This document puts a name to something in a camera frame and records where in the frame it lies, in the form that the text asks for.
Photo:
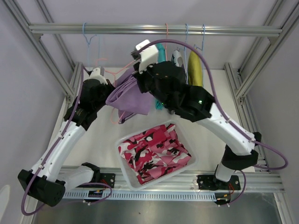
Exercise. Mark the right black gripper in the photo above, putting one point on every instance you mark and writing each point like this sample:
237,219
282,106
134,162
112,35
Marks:
140,77

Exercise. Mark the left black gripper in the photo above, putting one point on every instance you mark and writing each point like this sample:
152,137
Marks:
109,87

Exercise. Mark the pink wire hanger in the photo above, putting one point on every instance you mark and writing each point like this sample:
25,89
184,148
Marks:
114,75

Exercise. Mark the lilac purple trousers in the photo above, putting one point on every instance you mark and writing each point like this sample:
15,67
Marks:
127,98

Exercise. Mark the light blue wire hanger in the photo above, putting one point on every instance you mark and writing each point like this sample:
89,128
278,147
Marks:
88,41

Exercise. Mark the pink camouflage trousers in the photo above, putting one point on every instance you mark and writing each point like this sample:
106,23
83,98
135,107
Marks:
154,153

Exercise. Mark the white plastic basket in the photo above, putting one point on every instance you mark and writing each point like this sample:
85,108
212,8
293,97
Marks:
129,174

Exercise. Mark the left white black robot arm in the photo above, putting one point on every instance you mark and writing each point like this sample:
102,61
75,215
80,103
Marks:
43,181

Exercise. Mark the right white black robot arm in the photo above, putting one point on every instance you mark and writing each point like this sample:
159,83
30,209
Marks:
166,82

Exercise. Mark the teal trousers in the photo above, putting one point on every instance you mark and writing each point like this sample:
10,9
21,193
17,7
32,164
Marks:
161,58

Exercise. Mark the purple grey camouflage trousers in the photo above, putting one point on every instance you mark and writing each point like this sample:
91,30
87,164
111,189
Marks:
177,59

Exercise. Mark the olive yellow trousers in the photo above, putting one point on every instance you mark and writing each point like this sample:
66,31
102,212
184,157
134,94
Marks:
194,70

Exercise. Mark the blue hanger under camouflage trousers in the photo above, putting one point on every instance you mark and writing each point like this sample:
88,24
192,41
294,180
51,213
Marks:
184,51

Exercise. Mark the blue hanger under olive trousers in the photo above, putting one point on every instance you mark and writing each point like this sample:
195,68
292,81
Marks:
201,48

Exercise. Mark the pink hanger under teal trousers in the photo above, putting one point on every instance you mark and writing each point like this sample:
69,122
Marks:
167,32

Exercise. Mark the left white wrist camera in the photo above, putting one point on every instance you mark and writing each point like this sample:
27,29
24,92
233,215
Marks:
96,74

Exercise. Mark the left aluminium frame posts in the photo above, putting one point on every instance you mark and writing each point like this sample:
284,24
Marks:
23,21

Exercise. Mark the aluminium frame posts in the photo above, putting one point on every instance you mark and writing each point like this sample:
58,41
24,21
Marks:
285,14
23,21

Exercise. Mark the aluminium hanging rail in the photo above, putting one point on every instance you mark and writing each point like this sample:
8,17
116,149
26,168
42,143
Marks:
133,29

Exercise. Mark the white slotted cable duct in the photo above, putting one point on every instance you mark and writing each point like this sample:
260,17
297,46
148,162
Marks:
140,195

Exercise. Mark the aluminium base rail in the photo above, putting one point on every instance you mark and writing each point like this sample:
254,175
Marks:
187,181

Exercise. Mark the right aluminium frame posts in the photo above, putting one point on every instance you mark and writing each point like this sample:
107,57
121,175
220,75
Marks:
285,14

